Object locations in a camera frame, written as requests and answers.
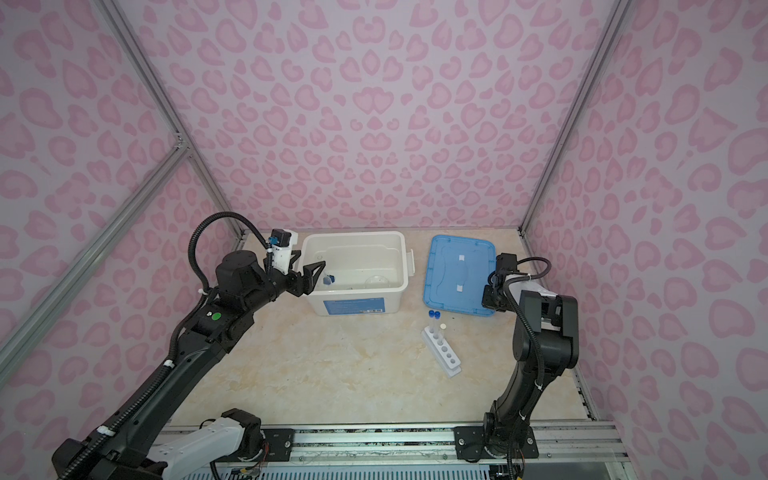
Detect clear glass petri dish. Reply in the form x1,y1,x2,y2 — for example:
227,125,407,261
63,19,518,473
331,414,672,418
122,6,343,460
364,275,390,289

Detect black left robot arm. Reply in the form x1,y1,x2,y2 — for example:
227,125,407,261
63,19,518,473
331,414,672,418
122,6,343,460
52,250,326,479

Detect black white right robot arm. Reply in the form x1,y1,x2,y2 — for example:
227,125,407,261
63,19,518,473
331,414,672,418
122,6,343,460
482,253,580,460

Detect blue plastic bin lid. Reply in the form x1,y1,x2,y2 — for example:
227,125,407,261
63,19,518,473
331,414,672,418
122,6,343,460
423,235,496,317

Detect white plastic storage bin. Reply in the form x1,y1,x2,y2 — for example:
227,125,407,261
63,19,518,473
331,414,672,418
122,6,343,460
301,231,415,316

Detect white test tube rack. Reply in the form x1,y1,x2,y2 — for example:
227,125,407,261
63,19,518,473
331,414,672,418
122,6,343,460
421,326,462,378

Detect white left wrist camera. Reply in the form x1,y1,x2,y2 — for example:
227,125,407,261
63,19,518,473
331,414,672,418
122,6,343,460
267,229,299,275

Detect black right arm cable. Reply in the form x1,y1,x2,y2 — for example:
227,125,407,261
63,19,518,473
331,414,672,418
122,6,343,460
488,256,553,385

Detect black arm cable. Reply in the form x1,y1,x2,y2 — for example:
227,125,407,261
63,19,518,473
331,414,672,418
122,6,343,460
488,256,553,385
56,211,271,480

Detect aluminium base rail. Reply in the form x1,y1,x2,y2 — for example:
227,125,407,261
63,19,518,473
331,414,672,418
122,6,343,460
110,421,637,480

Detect diagonal aluminium frame bar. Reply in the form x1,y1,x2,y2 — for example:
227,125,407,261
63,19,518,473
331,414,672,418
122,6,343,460
1,142,189,385

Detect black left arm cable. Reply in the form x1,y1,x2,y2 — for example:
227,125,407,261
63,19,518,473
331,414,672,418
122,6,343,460
56,211,271,480

